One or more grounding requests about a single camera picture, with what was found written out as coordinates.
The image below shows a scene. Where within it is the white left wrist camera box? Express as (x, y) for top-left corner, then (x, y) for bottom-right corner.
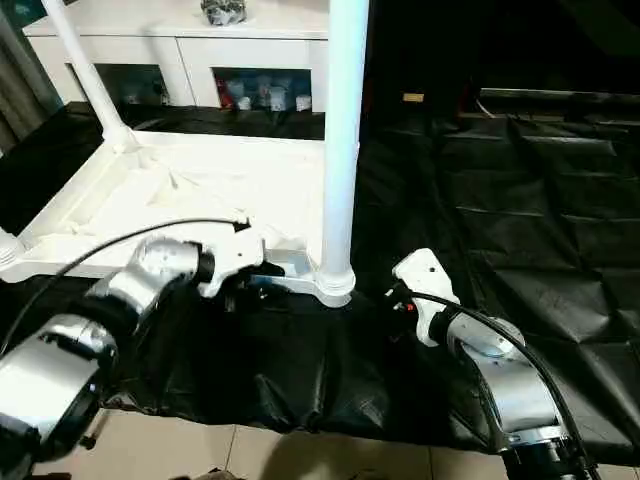
(199, 227), (269, 299)

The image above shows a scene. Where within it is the grey curtain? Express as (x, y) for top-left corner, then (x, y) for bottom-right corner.
(0, 9), (64, 151)

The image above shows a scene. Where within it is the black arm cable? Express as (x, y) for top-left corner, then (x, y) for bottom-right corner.
(414, 293), (601, 480)
(0, 217), (251, 351)

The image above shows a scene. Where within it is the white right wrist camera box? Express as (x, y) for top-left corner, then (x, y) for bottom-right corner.
(391, 247), (461, 347)

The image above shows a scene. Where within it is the black glossy mat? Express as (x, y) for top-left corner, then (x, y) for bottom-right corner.
(0, 99), (640, 451)

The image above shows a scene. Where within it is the black speaker box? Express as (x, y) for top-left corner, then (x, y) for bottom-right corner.
(367, 0), (484, 121)

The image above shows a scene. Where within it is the black glossy tv stand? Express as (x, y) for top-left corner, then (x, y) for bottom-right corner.
(477, 87), (640, 119)

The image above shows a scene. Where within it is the white upturned plastic table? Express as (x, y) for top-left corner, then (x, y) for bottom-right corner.
(0, 127), (362, 310)

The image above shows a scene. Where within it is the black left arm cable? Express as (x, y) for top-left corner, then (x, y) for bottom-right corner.
(0, 217), (251, 351)

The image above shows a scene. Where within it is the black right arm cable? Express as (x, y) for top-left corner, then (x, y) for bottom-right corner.
(414, 293), (601, 480)

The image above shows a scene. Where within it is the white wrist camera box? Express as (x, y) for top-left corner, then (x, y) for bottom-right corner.
(391, 247), (461, 347)
(199, 227), (269, 299)

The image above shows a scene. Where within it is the white plastic table leg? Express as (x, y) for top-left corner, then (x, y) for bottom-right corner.
(0, 228), (27, 274)
(319, 0), (372, 296)
(40, 0), (139, 151)

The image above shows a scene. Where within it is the white glass-door cabinet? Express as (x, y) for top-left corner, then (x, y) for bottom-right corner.
(22, 0), (331, 114)

